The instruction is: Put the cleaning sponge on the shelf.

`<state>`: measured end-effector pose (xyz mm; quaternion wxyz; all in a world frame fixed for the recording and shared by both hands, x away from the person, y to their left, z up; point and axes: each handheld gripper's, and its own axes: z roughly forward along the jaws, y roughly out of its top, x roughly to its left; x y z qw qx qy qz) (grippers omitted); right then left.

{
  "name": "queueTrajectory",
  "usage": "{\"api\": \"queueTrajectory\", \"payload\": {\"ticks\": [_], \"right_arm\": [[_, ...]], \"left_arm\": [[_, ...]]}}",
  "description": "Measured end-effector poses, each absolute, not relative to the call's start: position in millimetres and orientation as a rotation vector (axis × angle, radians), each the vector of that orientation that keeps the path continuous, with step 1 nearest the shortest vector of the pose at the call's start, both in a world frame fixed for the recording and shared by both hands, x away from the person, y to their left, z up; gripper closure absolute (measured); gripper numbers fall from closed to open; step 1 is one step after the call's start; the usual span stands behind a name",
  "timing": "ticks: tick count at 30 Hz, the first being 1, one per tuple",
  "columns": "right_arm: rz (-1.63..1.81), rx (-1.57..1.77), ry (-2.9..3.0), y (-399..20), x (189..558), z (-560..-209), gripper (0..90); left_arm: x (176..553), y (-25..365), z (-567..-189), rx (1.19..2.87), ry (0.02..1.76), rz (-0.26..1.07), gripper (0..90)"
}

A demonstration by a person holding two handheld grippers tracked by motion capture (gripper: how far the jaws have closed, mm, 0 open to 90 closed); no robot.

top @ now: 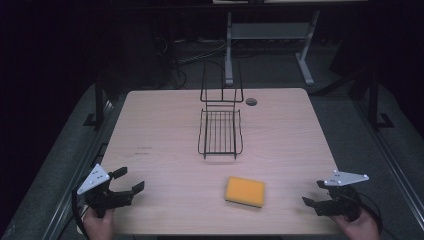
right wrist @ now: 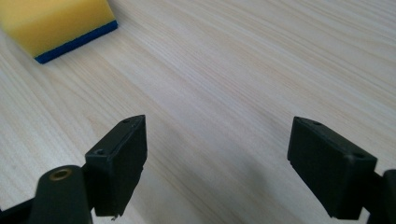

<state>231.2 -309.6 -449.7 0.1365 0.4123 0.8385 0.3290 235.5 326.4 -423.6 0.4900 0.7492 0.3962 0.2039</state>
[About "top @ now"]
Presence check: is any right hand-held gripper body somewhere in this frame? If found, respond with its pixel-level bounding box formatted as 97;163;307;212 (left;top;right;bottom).
314;170;370;223

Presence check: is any black frame post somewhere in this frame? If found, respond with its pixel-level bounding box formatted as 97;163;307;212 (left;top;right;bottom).
367;70;395;132
82;74;108;130

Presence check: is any black wire rack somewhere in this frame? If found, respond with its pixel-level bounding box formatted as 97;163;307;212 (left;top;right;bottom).
197;61;245;161

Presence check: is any person's left hand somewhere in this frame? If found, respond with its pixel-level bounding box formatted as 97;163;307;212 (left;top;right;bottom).
82;208;116;240

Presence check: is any grey metal stand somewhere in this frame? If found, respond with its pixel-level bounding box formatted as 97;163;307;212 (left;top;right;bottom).
224;9;321;87

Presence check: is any aluminium frame rail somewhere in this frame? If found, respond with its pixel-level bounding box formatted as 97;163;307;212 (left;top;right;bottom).
353;99;424;232
42;99;116;240

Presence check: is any floor cable bundle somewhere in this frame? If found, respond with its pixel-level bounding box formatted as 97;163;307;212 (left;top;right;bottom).
154;35;232;90

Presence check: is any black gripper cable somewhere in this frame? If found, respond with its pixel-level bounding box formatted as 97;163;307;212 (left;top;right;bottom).
354;191;385;234
71;186;92;240

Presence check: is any person's right hand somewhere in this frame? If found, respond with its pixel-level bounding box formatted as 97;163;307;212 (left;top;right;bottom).
328;208;381;240

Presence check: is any yellow sponge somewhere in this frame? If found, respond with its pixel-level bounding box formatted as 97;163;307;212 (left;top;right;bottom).
224;175;266;209

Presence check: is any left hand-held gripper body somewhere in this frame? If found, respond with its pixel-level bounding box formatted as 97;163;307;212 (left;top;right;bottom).
76;163;136;219

